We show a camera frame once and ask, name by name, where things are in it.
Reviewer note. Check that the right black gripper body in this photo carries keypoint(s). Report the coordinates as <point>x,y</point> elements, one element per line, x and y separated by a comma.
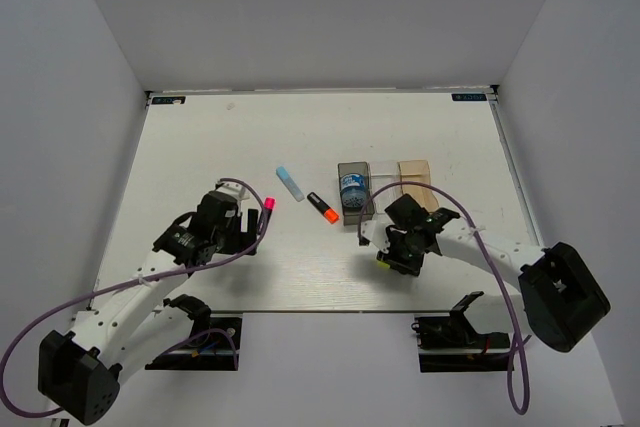
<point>402,252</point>

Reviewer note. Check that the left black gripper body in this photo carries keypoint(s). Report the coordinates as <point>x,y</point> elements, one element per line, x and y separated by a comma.
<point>229,238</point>

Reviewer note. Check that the blue cleaning gel jar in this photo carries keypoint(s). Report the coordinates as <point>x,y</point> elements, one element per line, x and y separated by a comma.
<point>353,191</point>

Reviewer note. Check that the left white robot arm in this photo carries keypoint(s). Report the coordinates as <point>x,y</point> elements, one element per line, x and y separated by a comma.
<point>83,370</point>

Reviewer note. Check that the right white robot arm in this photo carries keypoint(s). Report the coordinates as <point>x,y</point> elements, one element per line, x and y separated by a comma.
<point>558,300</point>

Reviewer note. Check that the pink highlighter marker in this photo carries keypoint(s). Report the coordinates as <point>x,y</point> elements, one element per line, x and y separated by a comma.
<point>266,214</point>

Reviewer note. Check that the amber transparent tray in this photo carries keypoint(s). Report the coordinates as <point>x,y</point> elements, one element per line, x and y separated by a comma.
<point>418,171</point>

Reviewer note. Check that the clear transparent tray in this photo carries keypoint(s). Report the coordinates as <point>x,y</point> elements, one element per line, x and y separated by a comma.
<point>383,173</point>

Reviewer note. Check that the orange highlighter marker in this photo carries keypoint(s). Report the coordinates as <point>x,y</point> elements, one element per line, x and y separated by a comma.
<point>323,208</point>

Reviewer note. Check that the grey transparent tray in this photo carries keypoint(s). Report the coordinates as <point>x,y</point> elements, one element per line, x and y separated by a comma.
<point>350,216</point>

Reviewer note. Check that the left corner label sticker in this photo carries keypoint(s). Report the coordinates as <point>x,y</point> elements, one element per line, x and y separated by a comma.
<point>168,100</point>

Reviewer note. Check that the corner label sticker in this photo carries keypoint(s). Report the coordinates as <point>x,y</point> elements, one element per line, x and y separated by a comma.
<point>468,97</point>
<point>168,100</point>

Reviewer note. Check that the right corner label sticker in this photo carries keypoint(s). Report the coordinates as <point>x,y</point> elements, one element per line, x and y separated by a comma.
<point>468,97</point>

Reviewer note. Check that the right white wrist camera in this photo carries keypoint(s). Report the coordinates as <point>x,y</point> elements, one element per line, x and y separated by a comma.
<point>374,232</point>

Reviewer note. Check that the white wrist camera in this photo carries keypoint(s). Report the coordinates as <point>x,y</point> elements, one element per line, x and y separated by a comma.
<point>233,189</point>
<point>374,232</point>

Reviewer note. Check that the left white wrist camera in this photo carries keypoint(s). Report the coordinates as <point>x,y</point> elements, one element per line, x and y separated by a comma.
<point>233,189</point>

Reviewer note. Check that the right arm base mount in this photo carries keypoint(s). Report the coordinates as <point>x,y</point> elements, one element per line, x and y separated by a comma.
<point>448,343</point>

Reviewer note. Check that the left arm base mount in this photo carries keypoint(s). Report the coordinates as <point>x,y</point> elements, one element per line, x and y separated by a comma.
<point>216,352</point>

